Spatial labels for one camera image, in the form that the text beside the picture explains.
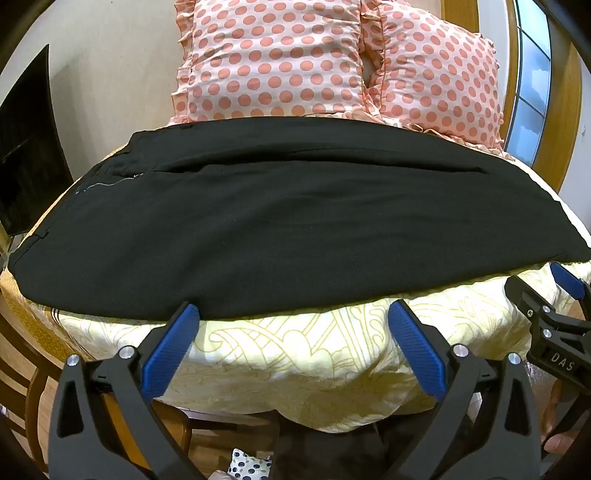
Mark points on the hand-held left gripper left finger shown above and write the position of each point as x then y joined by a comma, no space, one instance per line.
170,353

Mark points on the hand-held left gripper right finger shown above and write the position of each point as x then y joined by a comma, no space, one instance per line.
418,355

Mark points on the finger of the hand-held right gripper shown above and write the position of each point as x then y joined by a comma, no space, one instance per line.
570,279
526,295

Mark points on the black pants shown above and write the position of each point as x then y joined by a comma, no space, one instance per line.
295,221

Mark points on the person's right hand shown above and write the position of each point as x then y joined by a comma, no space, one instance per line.
554,415

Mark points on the yellow patterned bed sheet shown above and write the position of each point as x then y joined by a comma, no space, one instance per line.
295,355

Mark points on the dark grey cloth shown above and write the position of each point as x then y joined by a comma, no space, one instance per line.
332,452

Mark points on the white dark-dotted cloth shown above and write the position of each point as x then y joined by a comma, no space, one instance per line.
247,466

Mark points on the wooden chair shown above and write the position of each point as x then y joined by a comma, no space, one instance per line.
32,350

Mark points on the wooden framed window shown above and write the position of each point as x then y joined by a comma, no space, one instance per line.
561,134

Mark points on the glass window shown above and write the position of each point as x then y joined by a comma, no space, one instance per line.
531,78

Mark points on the pink polka dot pillow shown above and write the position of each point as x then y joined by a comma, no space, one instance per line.
438,78
272,60

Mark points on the black flat screen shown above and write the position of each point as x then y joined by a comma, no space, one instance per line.
27,152

